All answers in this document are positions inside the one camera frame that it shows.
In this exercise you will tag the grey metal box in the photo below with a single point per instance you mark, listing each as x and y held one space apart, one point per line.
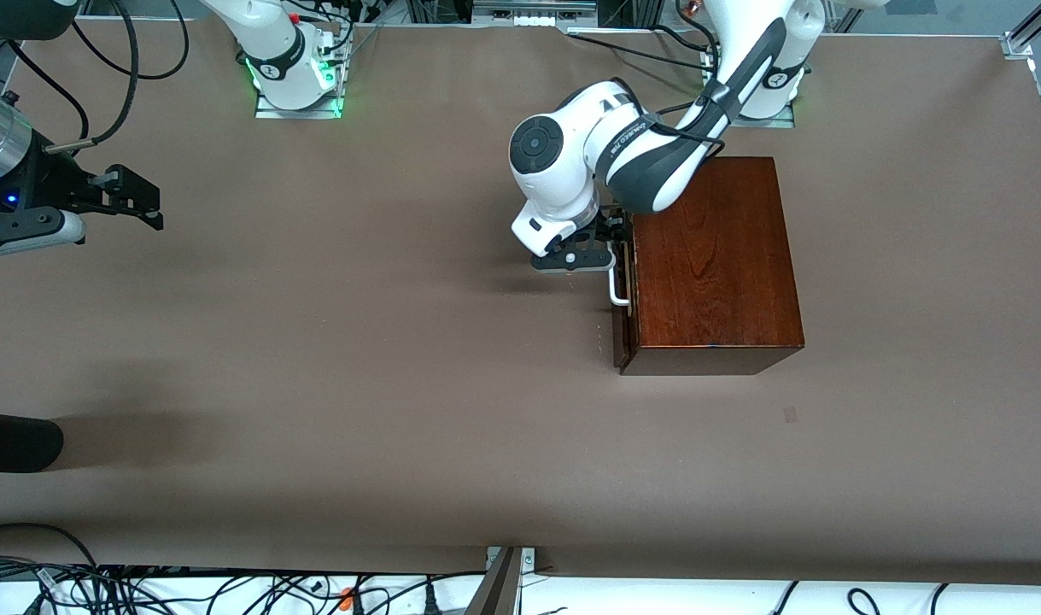
537 8

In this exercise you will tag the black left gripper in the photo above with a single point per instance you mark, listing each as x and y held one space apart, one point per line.
610 228

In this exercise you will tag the aluminium frame profile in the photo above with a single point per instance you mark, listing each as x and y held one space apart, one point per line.
1032 26

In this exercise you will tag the dark grey post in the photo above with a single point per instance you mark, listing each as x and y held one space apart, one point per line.
494 594

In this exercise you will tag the black padded cylinder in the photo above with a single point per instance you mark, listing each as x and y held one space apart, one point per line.
16 442

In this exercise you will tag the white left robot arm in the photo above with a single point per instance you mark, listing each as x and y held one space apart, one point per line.
563 162

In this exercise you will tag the white power strip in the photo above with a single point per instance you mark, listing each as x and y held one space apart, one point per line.
537 21

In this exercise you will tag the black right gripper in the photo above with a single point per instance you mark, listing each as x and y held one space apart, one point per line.
43 183

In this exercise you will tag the silver table edge bracket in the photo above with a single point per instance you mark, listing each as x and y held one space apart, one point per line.
529 559

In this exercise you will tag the black power plug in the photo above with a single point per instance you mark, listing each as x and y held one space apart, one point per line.
430 598

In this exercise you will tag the dark brown wooden cabinet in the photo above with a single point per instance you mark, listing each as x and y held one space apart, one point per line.
716 256

